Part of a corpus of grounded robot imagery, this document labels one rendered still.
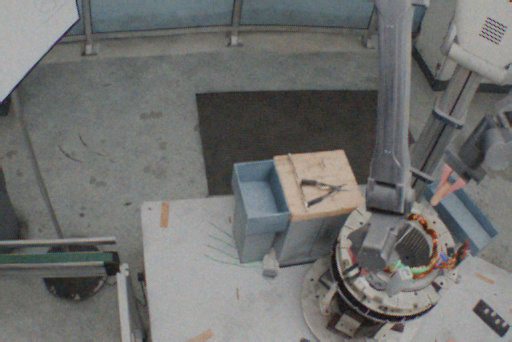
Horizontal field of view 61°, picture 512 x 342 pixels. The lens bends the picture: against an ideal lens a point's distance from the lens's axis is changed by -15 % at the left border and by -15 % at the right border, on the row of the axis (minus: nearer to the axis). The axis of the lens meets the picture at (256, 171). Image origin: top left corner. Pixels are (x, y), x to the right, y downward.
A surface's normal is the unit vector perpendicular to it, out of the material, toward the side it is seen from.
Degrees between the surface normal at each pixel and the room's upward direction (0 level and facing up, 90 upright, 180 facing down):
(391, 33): 72
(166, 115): 0
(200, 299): 0
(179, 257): 0
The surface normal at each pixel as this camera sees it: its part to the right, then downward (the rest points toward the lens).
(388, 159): -0.50, 0.38
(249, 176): 0.22, 0.78
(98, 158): 0.12, -0.62
